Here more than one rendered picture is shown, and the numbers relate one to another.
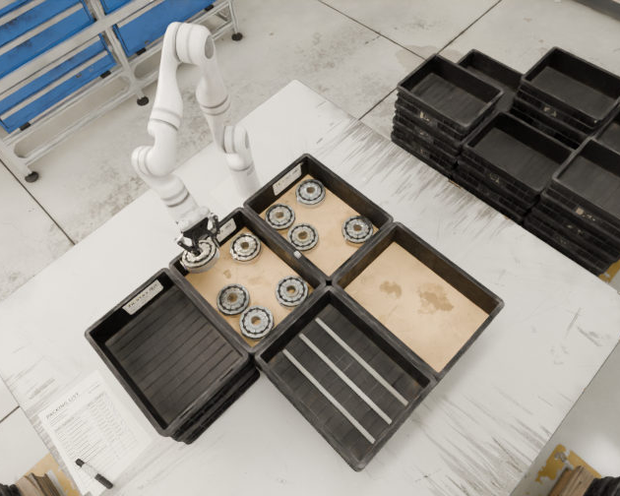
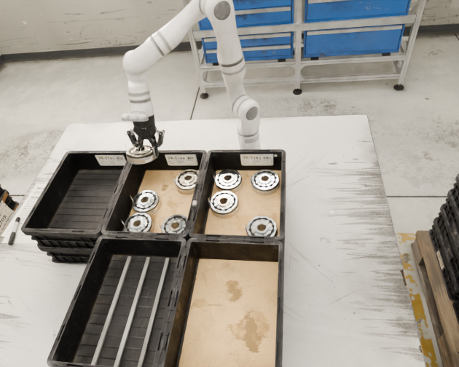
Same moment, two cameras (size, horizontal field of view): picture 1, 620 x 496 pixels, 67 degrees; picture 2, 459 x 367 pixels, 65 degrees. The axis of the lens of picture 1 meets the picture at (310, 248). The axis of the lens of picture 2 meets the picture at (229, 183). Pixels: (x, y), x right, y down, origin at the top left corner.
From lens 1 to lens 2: 0.78 m
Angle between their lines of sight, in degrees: 32
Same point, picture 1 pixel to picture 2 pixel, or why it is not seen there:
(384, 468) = not seen: outside the picture
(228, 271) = (167, 186)
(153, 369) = (75, 202)
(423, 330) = (215, 341)
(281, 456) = not seen: hidden behind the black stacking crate
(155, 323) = (106, 180)
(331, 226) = (251, 213)
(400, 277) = (250, 289)
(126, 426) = not seen: hidden behind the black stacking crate
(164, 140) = (143, 51)
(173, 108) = (165, 36)
